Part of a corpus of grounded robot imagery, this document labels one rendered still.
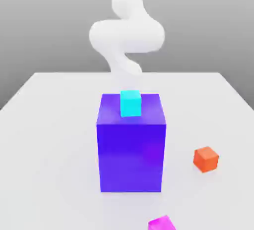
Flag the small cyan cube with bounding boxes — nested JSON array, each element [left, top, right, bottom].
[[120, 90, 142, 118]]

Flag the small magenta cube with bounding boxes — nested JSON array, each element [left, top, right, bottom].
[[147, 215, 177, 230]]

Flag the large purple box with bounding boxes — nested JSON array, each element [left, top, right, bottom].
[[96, 93, 167, 193]]

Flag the small orange cube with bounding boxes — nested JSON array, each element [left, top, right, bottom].
[[192, 146, 220, 173]]

